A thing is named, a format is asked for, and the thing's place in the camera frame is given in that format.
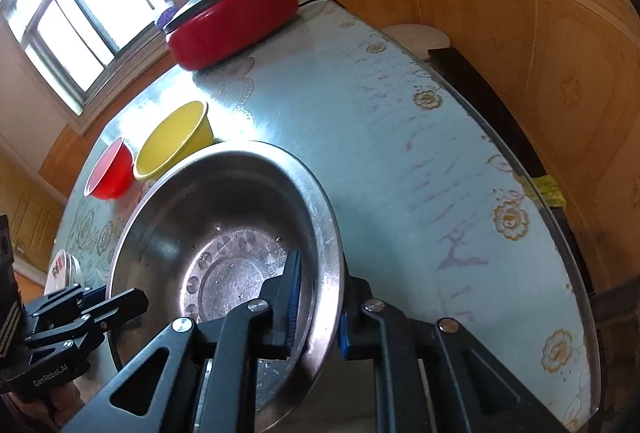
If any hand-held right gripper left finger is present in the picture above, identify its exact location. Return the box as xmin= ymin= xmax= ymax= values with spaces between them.
xmin=60 ymin=249 xmax=307 ymax=433

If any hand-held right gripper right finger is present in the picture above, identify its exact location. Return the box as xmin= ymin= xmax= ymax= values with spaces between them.
xmin=338 ymin=275 xmax=570 ymax=433

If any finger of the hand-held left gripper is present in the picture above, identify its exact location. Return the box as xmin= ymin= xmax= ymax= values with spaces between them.
xmin=25 ymin=284 xmax=108 ymax=321
xmin=24 ymin=288 xmax=151 ymax=364

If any large white dragon-print plate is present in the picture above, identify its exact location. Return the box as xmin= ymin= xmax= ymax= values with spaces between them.
xmin=44 ymin=249 xmax=85 ymax=309

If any stainless steel bowl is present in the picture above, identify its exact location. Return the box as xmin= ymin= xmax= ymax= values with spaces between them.
xmin=107 ymin=139 xmax=347 ymax=416

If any red plastic bowl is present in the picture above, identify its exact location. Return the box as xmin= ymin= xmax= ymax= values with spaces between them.
xmin=83 ymin=136 xmax=135 ymax=200

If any yellow plastic bowl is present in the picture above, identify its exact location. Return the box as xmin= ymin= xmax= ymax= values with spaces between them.
xmin=132 ymin=100 xmax=215 ymax=181

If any person's left hand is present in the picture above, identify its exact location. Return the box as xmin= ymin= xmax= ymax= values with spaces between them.
xmin=50 ymin=383 xmax=86 ymax=424

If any orange wooden door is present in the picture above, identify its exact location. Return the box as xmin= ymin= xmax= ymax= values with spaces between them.
xmin=0 ymin=138 xmax=68 ymax=284

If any yellow cloth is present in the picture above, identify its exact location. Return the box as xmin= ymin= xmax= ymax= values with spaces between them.
xmin=520 ymin=172 xmax=567 ymax=210

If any red electric cooker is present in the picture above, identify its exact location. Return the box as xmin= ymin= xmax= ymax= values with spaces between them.
xmin=167 ymin=0 xmax=301 ymax=71

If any white round stool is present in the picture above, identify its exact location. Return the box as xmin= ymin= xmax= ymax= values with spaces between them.
xmin=380 ymin=23 xmax=452 ymax=61

